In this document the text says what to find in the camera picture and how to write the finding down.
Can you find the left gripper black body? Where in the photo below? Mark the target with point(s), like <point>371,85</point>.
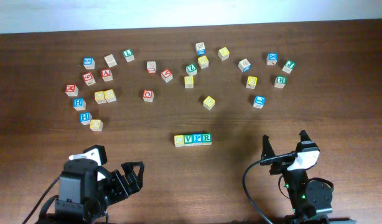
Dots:
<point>120,182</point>

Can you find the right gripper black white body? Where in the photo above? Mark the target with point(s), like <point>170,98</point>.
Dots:
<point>284,164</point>

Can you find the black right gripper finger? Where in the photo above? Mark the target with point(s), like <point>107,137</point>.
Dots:
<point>304,137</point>
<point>267,150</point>

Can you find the yellow C letter block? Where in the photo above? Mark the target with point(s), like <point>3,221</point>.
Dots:
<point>179,141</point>

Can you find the green R letter block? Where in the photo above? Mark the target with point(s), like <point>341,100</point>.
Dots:
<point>207,139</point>

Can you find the green V letter block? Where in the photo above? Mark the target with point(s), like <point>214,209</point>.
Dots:
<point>188,140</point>

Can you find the blue P letter block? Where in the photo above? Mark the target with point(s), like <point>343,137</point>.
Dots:
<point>197,139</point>

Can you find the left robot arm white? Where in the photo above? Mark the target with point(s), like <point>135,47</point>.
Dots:
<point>87,189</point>

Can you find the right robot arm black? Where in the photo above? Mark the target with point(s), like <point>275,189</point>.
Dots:
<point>310,197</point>

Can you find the blue L letter block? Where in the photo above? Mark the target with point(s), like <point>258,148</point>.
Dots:
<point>259,102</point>

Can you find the yellow block bottom left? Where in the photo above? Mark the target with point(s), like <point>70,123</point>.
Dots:
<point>96,125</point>

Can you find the green J letter block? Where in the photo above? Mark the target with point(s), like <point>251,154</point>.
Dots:
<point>288,66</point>

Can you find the yellow pencil picture block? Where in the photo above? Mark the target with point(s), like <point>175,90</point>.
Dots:
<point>251,82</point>

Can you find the blue H lower block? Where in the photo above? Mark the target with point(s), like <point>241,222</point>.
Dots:
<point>85,118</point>

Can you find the blue h block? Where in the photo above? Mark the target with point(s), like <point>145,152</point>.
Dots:
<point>79,104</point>
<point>85,118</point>

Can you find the yellow umbrella picture block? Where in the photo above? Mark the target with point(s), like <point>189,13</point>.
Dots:
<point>209,103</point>

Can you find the blue X letter block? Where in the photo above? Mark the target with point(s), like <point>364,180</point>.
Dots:
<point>272,58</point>

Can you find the red O letter block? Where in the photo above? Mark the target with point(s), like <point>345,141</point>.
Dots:
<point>148,96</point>

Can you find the yellow block right pair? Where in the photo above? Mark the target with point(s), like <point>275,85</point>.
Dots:
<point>110,96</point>

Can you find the yellow block pair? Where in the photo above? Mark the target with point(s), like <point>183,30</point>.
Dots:
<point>110,96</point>
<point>100,97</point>

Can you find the blue D side block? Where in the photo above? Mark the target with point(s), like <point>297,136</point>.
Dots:
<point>244,65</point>

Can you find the blue H upper block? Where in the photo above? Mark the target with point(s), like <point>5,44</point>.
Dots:
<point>79,104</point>

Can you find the yellow block left pair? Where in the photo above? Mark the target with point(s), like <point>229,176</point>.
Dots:
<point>100,97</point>

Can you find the red M letter block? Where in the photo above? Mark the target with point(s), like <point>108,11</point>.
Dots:
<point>71,90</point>

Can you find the yellow block near P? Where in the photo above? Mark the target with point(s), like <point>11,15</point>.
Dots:
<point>188,82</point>

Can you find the yellow top far block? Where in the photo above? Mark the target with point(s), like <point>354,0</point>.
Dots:
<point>223,53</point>

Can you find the red A upright block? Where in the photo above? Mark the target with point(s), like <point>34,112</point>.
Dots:
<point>106,75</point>

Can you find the red A tilted block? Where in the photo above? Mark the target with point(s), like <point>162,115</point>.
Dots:
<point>166,75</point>

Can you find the yellow block beside Z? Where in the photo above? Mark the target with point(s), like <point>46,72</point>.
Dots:
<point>203,62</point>

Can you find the red 6 number block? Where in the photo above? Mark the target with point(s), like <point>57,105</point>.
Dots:
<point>88,78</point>

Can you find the green Z letter block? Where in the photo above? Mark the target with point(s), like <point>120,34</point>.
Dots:
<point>191,70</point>

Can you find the red side plain block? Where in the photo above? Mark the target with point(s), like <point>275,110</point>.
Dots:
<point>151,66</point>

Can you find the blue side far block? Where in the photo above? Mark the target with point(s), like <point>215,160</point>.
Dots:
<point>200,48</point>

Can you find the plain wooden top block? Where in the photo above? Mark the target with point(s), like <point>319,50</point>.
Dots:
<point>110,60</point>

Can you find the blue S letter block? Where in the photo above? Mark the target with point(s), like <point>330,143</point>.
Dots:
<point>89,63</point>

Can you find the green L letter block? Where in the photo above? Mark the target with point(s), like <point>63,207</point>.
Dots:
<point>128,55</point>

